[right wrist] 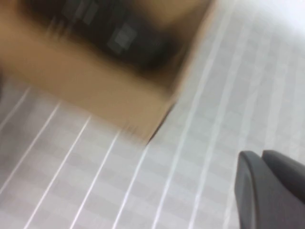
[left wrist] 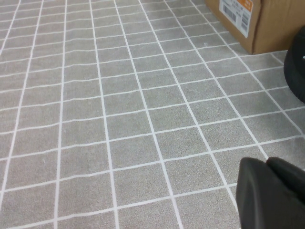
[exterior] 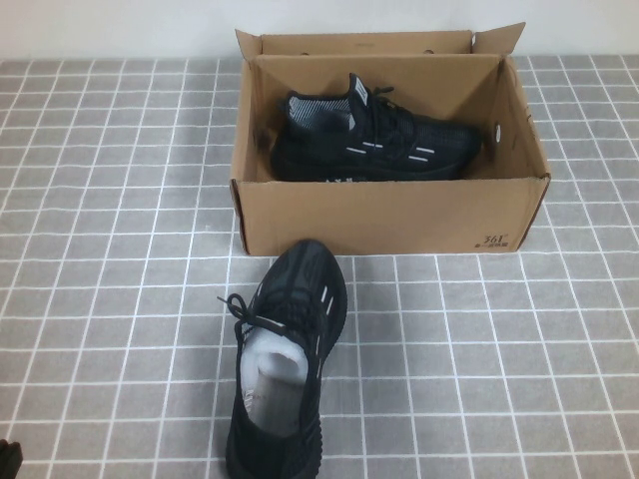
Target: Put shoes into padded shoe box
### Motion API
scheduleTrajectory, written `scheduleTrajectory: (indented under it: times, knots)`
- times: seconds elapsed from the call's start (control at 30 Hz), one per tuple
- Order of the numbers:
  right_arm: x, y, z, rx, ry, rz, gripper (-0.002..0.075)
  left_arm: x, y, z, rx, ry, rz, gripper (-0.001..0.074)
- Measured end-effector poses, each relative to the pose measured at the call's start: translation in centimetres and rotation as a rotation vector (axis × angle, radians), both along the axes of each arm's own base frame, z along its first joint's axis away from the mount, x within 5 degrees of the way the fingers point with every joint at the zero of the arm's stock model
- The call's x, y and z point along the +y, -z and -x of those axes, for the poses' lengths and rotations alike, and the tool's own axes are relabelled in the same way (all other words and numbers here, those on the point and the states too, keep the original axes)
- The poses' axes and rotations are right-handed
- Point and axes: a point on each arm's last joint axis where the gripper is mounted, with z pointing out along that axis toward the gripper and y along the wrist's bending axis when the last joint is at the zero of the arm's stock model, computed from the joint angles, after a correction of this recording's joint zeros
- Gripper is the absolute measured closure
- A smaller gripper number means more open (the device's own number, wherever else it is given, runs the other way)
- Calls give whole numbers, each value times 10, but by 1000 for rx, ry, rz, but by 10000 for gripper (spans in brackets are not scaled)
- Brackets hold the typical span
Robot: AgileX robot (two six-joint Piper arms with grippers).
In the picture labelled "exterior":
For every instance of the black knit sneaker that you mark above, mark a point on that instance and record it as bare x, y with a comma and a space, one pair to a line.
379, 144
289, 449

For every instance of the brown cardboard shoe box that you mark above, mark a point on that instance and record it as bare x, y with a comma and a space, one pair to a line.
379, 219

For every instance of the white foam shoe stuffing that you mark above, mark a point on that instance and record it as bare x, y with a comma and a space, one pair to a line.
274, 366

